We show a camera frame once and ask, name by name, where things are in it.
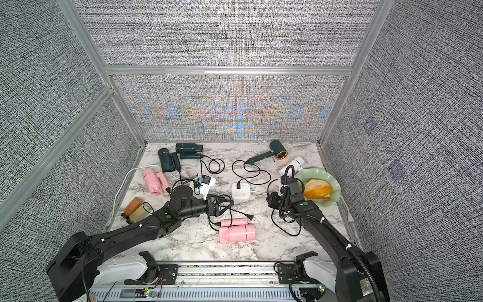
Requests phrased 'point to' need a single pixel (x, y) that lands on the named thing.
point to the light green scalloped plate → (319, 174)
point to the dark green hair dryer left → (170, 162)
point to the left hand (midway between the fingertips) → (232, 202)
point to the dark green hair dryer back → (188, 150)
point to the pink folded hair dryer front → (236, 230)
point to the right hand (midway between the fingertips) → (268, 194)
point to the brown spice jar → (131, 206)
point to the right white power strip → (242, 194)
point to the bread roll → (317, 189)
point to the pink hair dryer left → (156, 182)
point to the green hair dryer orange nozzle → (277, 150)
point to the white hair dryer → (297, 164)
